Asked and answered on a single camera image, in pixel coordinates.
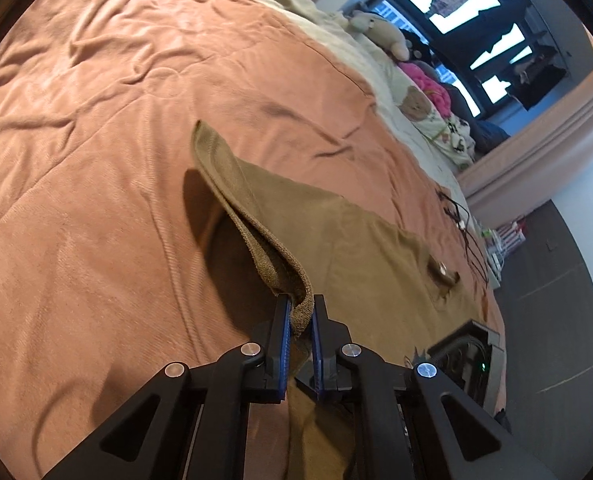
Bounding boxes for olive brown printed t-shirt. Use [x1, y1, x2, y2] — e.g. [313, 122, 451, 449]
[190, 119, 493, 480]

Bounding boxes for orange brown bed blanket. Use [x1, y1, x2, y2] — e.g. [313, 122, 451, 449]
[0, 0, 507, 480]

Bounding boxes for right pink curtain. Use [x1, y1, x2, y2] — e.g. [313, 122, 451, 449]
[456, 58, 593, 231]

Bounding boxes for cream bear print duvet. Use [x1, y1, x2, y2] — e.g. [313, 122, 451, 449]
[257, 0, 471, 202]

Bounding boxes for pink plush fabric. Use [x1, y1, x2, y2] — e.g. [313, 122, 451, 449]
[399, 61, 452, 118]

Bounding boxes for white plush toy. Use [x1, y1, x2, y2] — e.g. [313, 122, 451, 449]
[350, 11, 411, 62]

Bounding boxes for black cable with glasses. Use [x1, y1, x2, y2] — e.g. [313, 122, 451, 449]
[435, 187, 491, 286]

